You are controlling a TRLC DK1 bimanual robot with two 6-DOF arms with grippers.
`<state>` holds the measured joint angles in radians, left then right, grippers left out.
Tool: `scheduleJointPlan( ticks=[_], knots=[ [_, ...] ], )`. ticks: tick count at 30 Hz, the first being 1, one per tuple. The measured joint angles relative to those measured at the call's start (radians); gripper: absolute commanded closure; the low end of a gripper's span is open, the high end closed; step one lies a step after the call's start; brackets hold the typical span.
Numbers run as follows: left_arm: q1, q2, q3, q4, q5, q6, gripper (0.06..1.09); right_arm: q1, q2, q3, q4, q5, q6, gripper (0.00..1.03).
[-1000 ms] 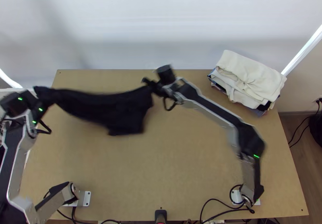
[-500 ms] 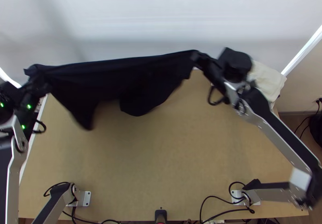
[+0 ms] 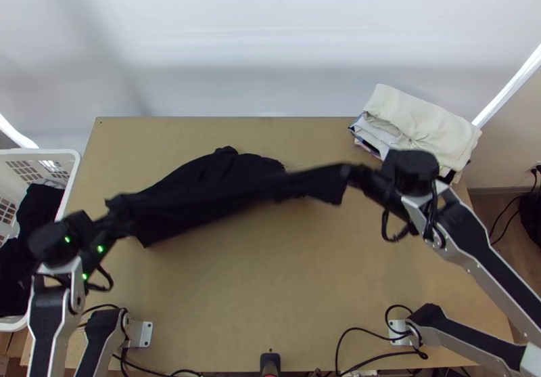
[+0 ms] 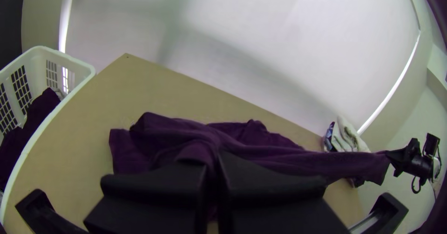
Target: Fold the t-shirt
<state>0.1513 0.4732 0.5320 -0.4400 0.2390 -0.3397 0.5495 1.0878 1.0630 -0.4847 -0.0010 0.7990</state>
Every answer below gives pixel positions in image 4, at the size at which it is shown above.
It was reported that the pile of folded clothes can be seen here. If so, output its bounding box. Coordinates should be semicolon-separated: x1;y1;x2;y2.
323;116;372;154

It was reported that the white light strip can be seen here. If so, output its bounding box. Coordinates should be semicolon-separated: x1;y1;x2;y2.
357;31;421;136

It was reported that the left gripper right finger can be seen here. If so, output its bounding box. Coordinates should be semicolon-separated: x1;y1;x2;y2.
218;150;350;234

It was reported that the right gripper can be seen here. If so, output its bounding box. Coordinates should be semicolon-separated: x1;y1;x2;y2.
393;138;433;178

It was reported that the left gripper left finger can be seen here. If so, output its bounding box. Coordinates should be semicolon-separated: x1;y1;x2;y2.
83;161;210;234

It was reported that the black cable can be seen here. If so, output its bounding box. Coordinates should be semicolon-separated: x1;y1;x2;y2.
411;175;427;195

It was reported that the white laundry basket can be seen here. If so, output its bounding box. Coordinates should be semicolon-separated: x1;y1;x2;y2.
0;46;97;224

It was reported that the black t-shirt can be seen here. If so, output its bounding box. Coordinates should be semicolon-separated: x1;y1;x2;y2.
108;111;391;224

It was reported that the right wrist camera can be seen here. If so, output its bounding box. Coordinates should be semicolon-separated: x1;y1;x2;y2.
424;133;440;157

